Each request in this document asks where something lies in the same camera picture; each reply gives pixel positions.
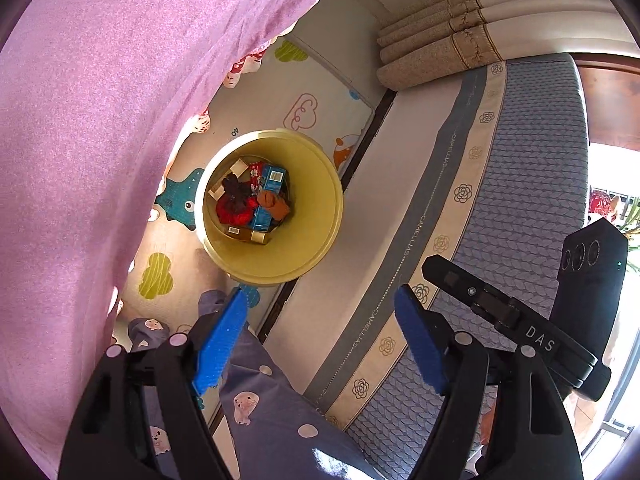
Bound brown plush toy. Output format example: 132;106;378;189
257;190;293;221

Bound blue cardboard box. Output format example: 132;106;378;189
248;165;289;234

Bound orange liquid bottle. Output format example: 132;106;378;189
225;225;271;246

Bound grey blue quilted mattress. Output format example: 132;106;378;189
262;52;591;480

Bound pink bed sheet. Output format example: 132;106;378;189
0;0;351;480

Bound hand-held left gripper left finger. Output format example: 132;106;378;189
57;286;250;480

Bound beige embroidered curtain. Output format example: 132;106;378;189
375;0;640;92

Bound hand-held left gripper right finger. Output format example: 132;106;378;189
394;284;583;480

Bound red and black cloth toy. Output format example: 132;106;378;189
221;174;258;211

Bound person's printed pajama leg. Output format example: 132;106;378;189
127;287;386;480

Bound red flowers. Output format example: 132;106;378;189
588;187;624;222

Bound yellow plastic bin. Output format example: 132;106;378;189
195;130;345;286

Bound cartoon play mat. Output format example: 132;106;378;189
112;35;377;342

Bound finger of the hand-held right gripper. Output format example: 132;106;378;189
421;254;521;331

